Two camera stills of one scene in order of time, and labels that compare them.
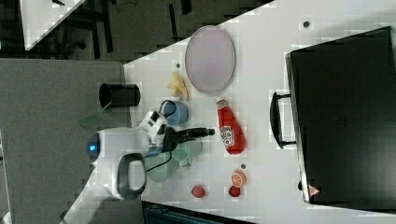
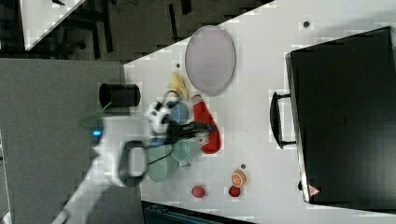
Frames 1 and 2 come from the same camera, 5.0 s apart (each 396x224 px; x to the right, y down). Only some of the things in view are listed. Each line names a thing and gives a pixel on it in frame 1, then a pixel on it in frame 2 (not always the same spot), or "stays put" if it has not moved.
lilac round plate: (210, 60) stays put
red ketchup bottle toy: (232, 133) → (211, 142)
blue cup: (181, 115) stays put
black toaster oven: (341, 116) stays put
